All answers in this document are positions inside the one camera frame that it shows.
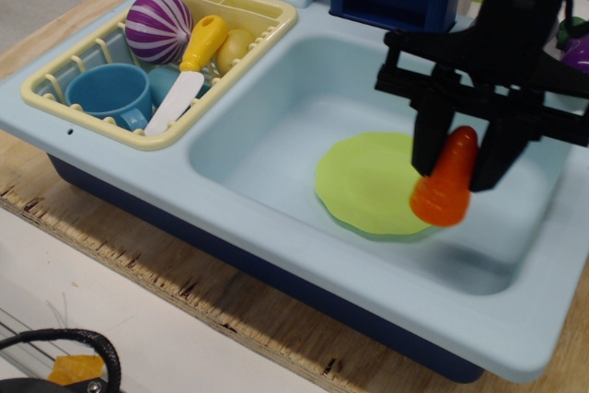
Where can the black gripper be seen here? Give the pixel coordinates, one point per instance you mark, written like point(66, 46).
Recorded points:
point(497, 64)

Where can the orange toy carrot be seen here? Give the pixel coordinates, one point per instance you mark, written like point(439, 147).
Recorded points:
point(442, 198)

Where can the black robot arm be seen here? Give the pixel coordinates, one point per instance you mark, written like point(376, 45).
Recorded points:
point(496, 70)

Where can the green toy plate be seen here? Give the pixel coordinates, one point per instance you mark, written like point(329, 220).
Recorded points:
point(366, 181)

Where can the purple toy eggplant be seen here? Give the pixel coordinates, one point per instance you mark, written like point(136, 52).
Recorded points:
point(573, 51)

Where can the light blue toy sink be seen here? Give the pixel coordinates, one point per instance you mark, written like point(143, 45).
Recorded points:
point(488, 295)

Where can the yellow toy potato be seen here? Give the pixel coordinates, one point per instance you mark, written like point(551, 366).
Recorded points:
point(235, 47)

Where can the small blue toy bowl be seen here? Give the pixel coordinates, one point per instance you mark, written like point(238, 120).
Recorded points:
point(161, 80)

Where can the purple striped toy onion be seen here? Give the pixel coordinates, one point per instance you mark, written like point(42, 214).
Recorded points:
point(158, 31)

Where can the blue toy cup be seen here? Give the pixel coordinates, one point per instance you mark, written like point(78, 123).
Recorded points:
point(119, 91)

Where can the wooden plywood board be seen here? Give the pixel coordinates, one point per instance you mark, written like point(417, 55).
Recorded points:
point(183, 321)

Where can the yellow tape piece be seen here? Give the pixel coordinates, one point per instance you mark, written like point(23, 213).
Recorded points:
point(72, 369)

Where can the yellow handled toy knife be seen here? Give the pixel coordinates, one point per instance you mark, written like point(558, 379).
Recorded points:
point(206, 39)

